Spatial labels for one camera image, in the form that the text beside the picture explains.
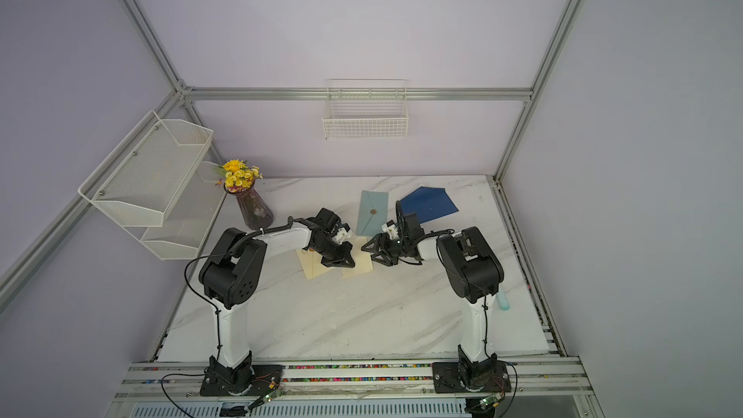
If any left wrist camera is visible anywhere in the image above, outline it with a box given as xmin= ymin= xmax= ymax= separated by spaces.
xmin=333 ymin=224 xmax=353 ymax=244

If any teal envelope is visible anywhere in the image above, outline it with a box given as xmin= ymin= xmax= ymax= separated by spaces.
xmin=355 ymin=191 xmax=389 ymax=237

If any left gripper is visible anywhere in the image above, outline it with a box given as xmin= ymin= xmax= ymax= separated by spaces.
xmin=312 ymin=238 xmax=355 ymax=268

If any yellow flower bouquet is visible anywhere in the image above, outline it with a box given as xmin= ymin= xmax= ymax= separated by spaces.
xmin=216 ymin=160 xmax=263 ymax=194

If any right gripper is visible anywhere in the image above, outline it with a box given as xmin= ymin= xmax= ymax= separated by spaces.
xmin=362 ymin=233 xmax=410 ymax=266

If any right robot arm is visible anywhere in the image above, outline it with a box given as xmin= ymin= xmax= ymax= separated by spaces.
xmin=361 ymin=202 xmax=512 ymax=394

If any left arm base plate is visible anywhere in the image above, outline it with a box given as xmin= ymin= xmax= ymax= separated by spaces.
xmin=199 ymin=354 xmax=284 ymax=397

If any small light blue object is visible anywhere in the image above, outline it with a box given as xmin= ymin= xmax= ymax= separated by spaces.
xmin=496 ymin=290 xmax=511 ymax=312

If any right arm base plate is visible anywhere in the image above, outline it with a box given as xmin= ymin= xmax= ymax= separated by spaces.
xmin=431 ymin=346 xmax=512 ymax=394

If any aluminium front rail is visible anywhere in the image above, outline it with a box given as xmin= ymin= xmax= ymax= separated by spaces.
xmin=106 ymin=356 xmax=604 ymax=417

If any white wire wall basket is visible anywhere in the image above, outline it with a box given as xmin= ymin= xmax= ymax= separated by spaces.
xmin=322 ymin=79 xmax=409 ymax=140

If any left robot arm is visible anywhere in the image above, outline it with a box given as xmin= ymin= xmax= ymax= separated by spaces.
xmin=199 ymin=208 xmax=355 ymax=381

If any peach paper sheet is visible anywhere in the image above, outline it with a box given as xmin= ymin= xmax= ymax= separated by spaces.
xmin=342 ymin=237 xmax=373 ymax=279

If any dark blue envelope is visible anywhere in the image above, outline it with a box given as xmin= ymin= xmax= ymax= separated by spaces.
xmin=400 ymin=187 xmax=459 ymax=224

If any white mesh two-tier shelf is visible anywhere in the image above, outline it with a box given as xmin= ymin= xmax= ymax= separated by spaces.
xmin=79 ymin=111 xmax=226 ymax=260

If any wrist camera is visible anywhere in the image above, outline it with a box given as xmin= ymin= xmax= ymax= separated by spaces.
xmin=382 ymin=221 xmax=400 ymax=240
xmin=333 ymin=224 xmax=353 ymax=244

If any cream envelope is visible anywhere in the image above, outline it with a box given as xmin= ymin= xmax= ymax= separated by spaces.
xmin=296 ymin=249 xmax=330 ymax=280

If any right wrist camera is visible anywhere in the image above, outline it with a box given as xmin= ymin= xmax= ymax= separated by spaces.
xmin=382 ymin=221 xmax=400 ymax=240

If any dark glass vase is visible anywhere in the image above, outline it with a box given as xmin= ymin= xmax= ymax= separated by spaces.
xmin=234 ymin=188 xmax=274 ymax=230

